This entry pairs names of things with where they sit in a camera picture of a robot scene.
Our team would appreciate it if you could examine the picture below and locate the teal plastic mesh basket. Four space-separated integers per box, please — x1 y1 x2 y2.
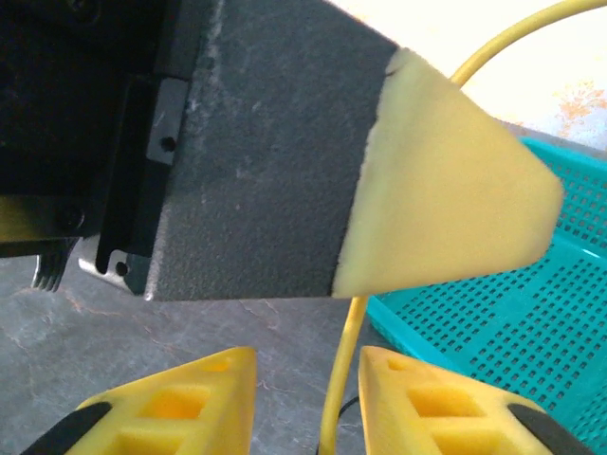
365 136 607 454

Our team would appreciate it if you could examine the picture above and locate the yellow cable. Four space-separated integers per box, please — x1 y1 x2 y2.
318 0 607 455

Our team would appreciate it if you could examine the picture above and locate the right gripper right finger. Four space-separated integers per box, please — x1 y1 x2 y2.
357 344 598 455

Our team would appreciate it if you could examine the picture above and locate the long black cable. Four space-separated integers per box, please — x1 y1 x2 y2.
337 396 360 421

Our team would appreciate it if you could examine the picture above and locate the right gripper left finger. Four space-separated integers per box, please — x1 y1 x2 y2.
28 345 258 455

